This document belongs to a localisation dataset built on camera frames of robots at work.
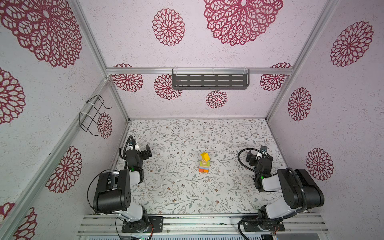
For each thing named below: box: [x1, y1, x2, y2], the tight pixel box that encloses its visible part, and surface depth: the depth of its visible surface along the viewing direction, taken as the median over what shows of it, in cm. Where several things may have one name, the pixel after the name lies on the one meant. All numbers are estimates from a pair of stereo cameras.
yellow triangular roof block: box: [200, 152, 210, 162], surface depth 86 cm
